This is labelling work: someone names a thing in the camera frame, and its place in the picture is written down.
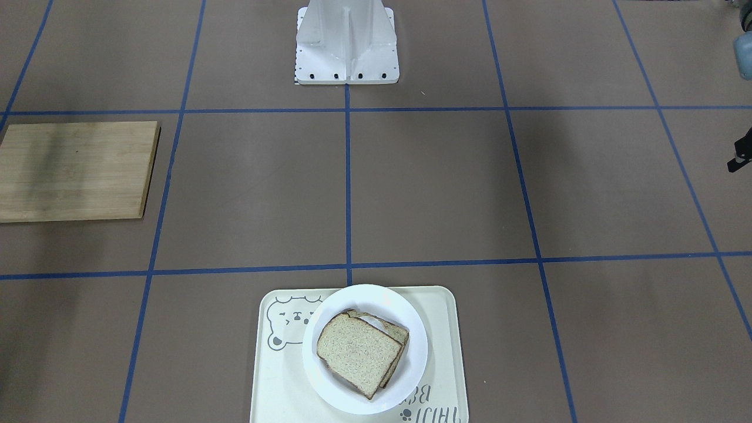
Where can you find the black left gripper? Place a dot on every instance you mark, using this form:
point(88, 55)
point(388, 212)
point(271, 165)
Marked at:
point(741, 157)

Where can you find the white round plate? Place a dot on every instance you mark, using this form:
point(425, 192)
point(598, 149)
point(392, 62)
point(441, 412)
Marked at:
point(389, 305)

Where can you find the bread slice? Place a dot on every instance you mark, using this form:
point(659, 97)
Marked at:
point(357, 351)
point(396, 332)

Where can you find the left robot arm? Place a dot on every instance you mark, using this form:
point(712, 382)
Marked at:
point(742, 48)

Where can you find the cream bear serving tray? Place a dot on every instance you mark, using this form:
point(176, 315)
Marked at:
point(281, 389)

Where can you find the wooden cutting board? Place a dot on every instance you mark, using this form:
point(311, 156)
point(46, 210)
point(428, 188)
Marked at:
point(77, 171)

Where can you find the white metal camera stand base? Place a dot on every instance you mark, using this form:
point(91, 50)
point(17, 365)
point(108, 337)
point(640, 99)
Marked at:
point(346, 42)

